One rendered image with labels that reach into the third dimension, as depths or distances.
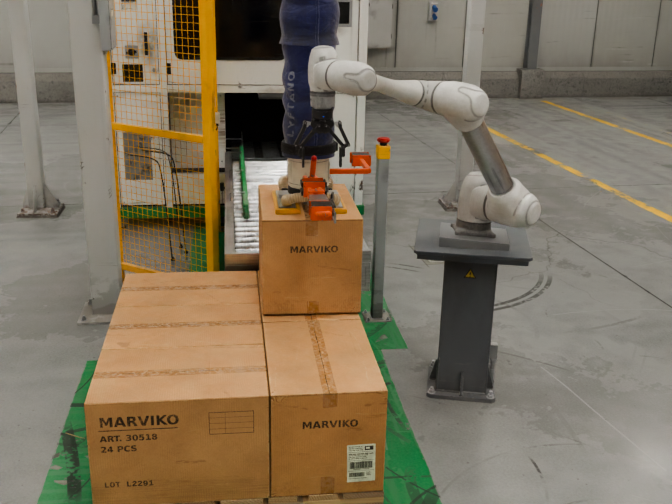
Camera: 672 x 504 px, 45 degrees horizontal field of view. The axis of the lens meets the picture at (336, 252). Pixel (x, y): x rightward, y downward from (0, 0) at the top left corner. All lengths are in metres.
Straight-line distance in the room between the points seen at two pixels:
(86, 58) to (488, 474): 2.79
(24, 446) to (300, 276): 1.34
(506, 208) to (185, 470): 1.66
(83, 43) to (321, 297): 1.91
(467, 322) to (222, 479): 1.43
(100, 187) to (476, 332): 2.13
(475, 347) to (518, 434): 0.44
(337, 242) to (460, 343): 0.88
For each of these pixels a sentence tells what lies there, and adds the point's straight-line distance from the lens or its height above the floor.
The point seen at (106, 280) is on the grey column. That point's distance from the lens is 4.72.
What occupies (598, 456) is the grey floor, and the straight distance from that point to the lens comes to 3.65.
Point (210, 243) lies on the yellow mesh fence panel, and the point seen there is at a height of 0.41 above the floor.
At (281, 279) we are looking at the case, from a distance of 3.28.
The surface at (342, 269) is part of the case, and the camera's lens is 3.29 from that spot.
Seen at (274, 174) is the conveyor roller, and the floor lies 0.54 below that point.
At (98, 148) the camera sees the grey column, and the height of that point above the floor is 0.97.
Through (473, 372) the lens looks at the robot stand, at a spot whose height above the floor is 0.13.
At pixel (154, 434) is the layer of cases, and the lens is 2.83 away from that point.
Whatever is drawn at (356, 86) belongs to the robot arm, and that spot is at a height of 1.52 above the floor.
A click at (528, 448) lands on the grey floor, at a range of 3.62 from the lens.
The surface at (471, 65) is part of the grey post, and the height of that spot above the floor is 1.18.
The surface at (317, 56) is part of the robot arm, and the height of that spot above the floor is 1.60.
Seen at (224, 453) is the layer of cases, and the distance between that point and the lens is 2.86.
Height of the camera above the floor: 1.88
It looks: 19 degrees down
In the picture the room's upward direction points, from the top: 1 degrees clockwise
